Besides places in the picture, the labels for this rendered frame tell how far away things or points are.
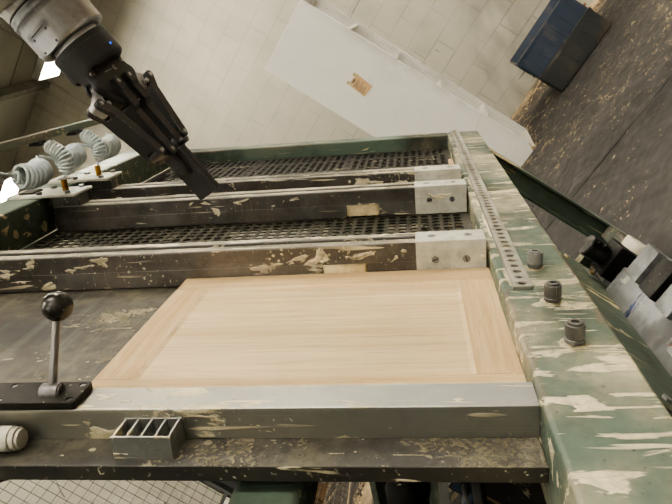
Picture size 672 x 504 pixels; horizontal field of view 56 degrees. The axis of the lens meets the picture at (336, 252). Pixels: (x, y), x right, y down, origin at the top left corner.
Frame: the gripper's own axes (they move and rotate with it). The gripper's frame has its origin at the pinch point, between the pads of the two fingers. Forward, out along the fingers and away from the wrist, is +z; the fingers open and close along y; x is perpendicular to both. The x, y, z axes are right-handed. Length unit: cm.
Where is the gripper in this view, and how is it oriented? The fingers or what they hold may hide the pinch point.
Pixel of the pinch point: (192, 172)
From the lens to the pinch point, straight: 85.2
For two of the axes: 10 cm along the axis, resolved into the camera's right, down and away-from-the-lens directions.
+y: -2.6, 5.3, -8.1
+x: 7.4, -4.3, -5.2
